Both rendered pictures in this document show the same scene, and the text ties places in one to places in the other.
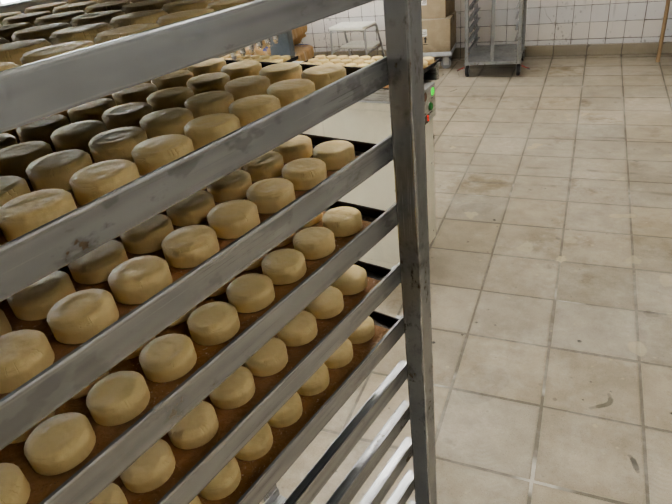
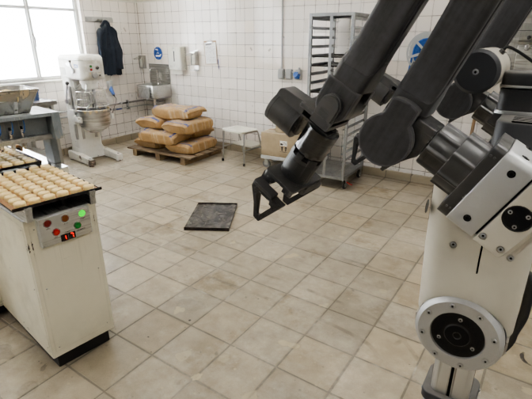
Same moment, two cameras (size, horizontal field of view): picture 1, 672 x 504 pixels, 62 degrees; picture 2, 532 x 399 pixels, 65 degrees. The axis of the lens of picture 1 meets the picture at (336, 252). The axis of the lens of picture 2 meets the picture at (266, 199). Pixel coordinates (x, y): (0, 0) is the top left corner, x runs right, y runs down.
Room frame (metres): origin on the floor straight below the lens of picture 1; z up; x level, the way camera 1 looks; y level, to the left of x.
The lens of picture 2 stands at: (0.53, -1.59, 1.59)
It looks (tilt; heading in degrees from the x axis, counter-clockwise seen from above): 21 degrees down; 8
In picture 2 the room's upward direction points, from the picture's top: straight up
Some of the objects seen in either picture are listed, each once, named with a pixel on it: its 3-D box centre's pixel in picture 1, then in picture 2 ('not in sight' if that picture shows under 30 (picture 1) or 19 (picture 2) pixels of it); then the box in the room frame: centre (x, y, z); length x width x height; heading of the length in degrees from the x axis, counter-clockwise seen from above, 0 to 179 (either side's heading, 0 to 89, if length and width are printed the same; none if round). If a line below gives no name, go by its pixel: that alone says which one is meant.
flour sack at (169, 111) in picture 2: not in sight; (178, 111); (6.27, 0.47, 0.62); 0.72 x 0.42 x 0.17; 70
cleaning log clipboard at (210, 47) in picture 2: not in sight; (210, 54); (6.73, 0.07, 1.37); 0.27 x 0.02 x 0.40; 64
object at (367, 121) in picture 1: (348, 172); (44, 260); (2.37, -0.10, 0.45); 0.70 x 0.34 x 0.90; 57
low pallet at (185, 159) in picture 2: not in sight; (177, 150); (6.27, 0.52, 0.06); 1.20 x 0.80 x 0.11; 66
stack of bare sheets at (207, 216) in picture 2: not in sight; (212, 215); (4.08, -0.58, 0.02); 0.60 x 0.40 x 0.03; 5
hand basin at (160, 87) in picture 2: not in sight; (156, 83); (7.00, 1.05, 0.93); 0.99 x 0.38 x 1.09; 64
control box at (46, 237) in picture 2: (421, 107); (65, 226); (2.17, -0.41, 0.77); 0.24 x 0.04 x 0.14; 147
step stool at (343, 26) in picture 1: (357, 46); (243, 144); (6.07, -0.51, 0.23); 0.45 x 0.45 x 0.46; 56
